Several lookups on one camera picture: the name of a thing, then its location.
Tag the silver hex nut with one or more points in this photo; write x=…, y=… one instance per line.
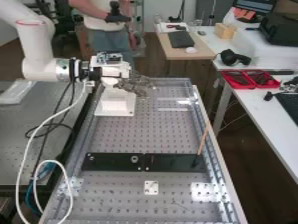
x=133, y=159

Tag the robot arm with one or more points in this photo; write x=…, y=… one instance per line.
x=37, y=60

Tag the black plate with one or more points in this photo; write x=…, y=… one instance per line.
x=110, y=162

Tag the clear box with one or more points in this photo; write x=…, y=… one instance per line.
x=199, y=100

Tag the red tray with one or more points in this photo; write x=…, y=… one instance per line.
x=264, y=78
x=236, y=80

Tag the small white box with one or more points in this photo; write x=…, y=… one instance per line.
x=115, y=103

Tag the white desk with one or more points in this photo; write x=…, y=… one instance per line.
x=266, y=56
x=266, y=116

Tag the thin stick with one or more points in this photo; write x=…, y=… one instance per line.
x=202, y=140

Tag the person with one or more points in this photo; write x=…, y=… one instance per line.
x=103, y=36

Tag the black headphones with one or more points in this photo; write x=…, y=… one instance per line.
x=234, y=57

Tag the wooden desk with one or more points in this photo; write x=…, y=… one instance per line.
x=186, y=66

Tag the black chair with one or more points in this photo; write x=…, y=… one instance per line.
x=63, y=30

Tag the small white square bracket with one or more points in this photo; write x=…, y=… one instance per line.
x=150, y=187

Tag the computer screen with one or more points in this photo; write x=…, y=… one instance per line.
x=254, y=5

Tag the black case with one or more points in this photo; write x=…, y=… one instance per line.
x=279, y=30

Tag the small cardboard box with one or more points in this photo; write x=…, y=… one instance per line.
x=224, y=31

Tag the white mouse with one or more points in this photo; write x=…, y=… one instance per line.
x=190, y=50

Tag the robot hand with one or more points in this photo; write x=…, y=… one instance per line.
x=110, y=68

